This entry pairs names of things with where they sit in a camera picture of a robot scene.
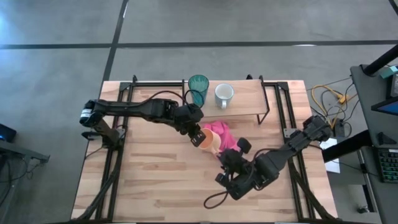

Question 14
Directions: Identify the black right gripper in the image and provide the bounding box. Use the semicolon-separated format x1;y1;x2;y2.
216;138;253;180

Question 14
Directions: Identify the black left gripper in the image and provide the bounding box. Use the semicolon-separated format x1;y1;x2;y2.
172;103;207;147

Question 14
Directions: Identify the peach plastic cup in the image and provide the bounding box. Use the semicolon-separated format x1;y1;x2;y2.
198;128;223;156

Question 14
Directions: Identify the teal faceted plastic tumbler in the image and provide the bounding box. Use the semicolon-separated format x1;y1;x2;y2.
187;74;210;109

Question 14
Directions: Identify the white patterned ceramic mug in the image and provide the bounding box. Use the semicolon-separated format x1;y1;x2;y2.
214;82;235;110

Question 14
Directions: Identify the wooden shelf with black legs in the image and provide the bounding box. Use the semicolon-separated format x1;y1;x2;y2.
181;74;271;125

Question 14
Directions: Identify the pink cloth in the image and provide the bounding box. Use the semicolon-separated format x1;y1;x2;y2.
203;120;242;153

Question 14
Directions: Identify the white paper sheet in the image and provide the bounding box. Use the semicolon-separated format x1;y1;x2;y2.
319;138;341;174

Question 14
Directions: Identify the black power box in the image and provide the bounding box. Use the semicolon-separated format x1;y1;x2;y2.
334;121;346;138

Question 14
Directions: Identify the black stand beam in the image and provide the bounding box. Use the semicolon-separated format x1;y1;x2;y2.
322;129;373;163
363;45;398;76

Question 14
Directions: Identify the grey desk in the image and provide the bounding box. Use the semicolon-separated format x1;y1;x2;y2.
349;63;398;224

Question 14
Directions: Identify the black keyboard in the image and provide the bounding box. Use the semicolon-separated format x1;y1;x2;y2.
377;147;398;184

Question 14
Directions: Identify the blue screen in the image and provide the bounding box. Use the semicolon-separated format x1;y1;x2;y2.
371;96;398;116

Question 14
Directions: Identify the teal box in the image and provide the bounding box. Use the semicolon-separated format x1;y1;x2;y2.
379;65;398;79

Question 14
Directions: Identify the black device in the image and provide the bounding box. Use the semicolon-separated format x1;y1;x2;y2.
0;123;17;143

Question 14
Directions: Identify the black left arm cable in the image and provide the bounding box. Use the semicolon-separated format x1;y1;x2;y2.
146;90;187;106

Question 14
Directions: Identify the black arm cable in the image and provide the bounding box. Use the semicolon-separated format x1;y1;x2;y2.
146;90;187;106
203;190;230;210

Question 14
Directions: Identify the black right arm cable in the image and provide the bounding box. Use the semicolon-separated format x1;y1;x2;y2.
203;190;230;210

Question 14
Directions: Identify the black table frame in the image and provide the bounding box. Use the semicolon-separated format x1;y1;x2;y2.
73;74;338;223

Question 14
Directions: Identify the yellow cable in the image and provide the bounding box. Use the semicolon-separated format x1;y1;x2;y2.
310;83;352;128

